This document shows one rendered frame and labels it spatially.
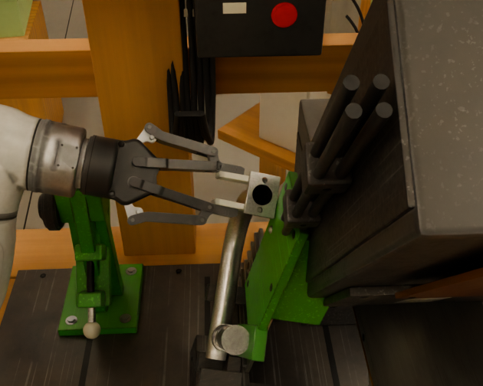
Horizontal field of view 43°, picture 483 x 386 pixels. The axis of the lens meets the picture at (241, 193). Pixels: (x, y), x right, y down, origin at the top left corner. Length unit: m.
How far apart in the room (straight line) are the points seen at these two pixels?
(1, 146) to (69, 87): 0.39
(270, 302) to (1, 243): 0.33
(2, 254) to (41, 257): 0.49
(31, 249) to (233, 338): 0.60
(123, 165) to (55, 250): 0.53
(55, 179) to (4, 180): 0.06
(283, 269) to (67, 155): 0.29
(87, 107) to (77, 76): 2.38
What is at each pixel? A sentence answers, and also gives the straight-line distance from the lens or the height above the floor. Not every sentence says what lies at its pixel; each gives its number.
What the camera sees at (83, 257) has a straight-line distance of 1.00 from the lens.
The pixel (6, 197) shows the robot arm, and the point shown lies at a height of 1.27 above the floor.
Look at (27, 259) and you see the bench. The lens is 1.27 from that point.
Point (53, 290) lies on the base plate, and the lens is 1.17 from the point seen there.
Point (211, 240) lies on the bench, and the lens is 1.24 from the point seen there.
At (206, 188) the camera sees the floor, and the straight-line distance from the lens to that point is 2.80.
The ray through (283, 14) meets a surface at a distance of 0.83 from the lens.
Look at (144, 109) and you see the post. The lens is 1.02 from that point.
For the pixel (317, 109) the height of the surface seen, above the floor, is 1.24.
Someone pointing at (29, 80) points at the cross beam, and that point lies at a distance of 1.13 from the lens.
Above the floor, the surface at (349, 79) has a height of 1.56.
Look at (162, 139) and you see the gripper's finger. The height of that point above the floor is 1.30.
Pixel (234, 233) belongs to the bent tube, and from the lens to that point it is 0.90.
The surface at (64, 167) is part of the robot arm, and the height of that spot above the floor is 1.30.
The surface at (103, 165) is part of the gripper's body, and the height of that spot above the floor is 1.30.
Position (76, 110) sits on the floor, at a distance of 3.47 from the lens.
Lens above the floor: 1.73
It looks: 39 degrees down
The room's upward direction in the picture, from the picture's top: straight up
